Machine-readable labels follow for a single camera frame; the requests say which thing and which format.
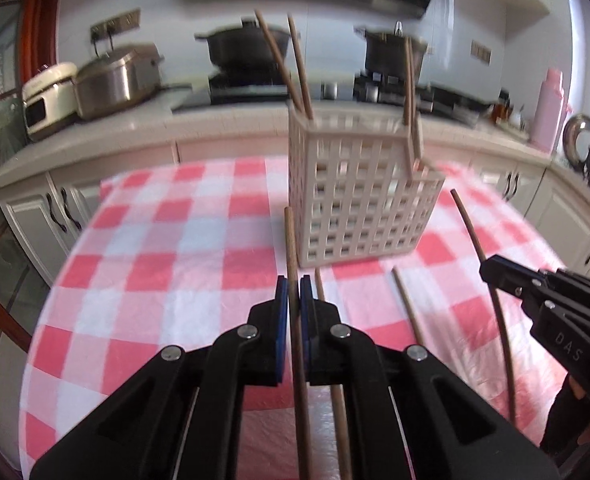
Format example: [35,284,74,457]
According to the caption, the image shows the round metal lid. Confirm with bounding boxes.
[563,114,590,165]

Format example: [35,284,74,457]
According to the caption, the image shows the tray with condiment jars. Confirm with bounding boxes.
[490,88,529,141]

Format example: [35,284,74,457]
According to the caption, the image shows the pink thermos bottle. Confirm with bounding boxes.
[529,68,572,155]

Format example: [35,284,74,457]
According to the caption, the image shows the red white checkered tablecloth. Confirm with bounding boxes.
[18,157,565,471]

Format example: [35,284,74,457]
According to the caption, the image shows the black cast iron pot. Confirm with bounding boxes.
[194,18,274,70]

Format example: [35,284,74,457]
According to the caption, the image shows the wall socket right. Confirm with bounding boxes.
[470,40,492,65]

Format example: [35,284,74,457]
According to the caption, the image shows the wall power outlet strip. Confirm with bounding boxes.
[90,8,141,42]

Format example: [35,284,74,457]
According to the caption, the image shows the black gas stove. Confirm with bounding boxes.
[170,69,491,129]

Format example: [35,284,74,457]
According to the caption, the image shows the cream toaster oven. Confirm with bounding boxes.
[22,62,78,142]

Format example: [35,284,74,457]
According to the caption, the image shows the white perforated utensil basket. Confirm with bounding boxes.
[289,106,446,269]

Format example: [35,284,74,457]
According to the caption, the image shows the black stock pot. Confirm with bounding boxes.
[353,22,429,80]

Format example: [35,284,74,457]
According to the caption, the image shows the stainless steel rice cooker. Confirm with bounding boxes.
[74,44,163,120]

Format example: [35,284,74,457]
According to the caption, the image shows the white kitchen counter cabinets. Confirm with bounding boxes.
[0,102,590,284]

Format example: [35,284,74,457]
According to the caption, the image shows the brown wooden chopstick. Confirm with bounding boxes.
[287,14,313,120]
[315,268,353,480]
[284,207,312,479]
[393,266,425,346]
[411,74,423,162]
[450,188,517,426]

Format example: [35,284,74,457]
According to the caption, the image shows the brown chopstick in basket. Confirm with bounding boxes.
[255,9,304,113]
[405,37,414,127]

